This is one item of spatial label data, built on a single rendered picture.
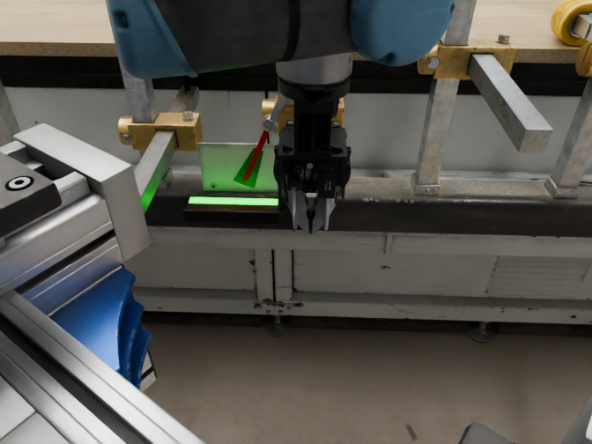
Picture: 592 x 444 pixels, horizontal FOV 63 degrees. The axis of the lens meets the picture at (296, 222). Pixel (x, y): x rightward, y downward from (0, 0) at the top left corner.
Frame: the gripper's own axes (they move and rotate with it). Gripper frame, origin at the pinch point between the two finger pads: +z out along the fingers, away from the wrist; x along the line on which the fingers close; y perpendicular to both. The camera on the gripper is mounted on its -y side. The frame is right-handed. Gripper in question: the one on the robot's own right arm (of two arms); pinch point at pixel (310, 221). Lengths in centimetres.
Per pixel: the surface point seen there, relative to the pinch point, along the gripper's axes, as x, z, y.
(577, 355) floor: 81, 83, -44
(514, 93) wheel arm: 25.3, -13.4, -9.9
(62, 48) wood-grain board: -50, -6, -46
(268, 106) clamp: -7.5, -4.0, -25.5
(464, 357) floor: 47, 83, -42
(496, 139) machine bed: 40, 13, -47
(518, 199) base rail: 37.5, 12.5, -24.0
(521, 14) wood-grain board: 47, -7, -69
